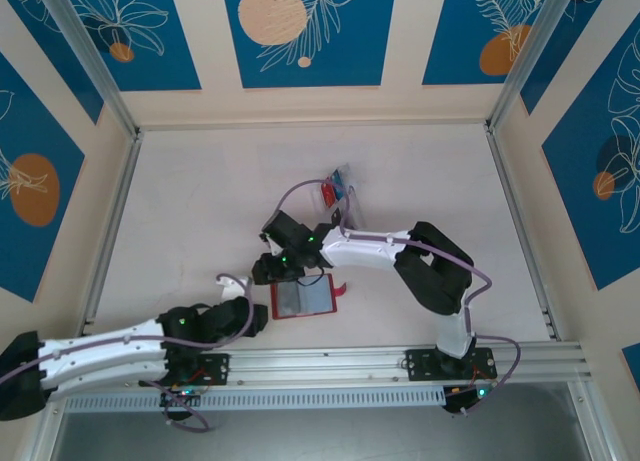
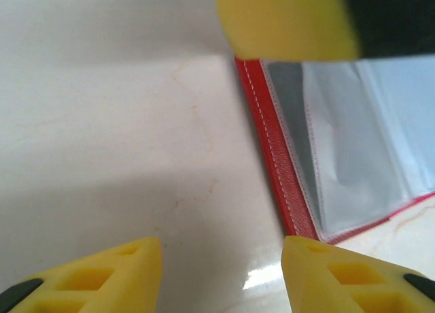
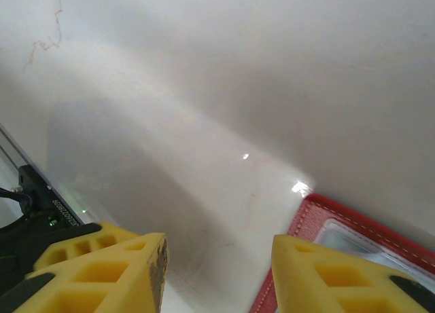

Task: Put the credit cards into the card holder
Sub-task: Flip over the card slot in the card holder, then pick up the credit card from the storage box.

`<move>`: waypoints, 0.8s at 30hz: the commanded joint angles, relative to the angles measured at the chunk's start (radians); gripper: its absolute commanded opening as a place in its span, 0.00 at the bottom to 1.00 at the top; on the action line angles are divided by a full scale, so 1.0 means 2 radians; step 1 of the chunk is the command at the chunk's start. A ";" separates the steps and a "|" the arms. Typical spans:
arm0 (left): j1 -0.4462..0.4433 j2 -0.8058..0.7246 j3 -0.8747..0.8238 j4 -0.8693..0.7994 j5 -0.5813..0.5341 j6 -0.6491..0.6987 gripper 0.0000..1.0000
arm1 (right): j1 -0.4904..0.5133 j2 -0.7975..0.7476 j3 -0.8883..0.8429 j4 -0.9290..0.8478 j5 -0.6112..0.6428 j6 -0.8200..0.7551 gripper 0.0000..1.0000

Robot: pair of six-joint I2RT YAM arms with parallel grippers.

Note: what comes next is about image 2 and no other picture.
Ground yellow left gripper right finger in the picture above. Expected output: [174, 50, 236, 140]
[283, 235, 435, 313]

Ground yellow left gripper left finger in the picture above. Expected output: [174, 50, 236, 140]
[0, 237, 162, 313]

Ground black VIP credit card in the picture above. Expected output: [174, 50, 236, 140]
[341, 0, 435, 60]

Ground red leather card holder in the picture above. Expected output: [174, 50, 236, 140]
[234, 54, 435, 246]

